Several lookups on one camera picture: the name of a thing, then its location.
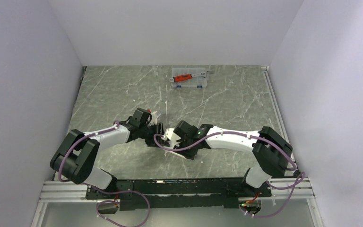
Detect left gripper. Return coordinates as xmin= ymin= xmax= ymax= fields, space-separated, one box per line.
xmin=139 ymin=122 xmax=170 ymax=148

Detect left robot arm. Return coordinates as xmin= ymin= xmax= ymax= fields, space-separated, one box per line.
xmin=50 ymin=108 xmax=164 ymax=199

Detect white remote control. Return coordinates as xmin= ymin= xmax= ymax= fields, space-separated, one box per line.
xmin=164 ymin=150 xmax=187 ymax=159

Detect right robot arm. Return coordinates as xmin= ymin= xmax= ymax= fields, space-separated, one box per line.
xmin=162 ymin=121 xmax=297 ymax=196

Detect clear plastic organizer box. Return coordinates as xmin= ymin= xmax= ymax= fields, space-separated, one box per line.
xmin=169 ymin=68 xmax=211 ymax=89

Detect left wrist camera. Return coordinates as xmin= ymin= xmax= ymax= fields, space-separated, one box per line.
xmin=149 ymin=111 xmax=162 ymax=125

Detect black base frame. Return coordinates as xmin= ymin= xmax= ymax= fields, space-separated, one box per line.
xmin=86 ymin=177 xmax=271 ymax=211

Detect aluminium rail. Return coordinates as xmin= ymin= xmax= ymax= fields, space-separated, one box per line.
xmin=261 ymin=66 xmax=315 ymax=202

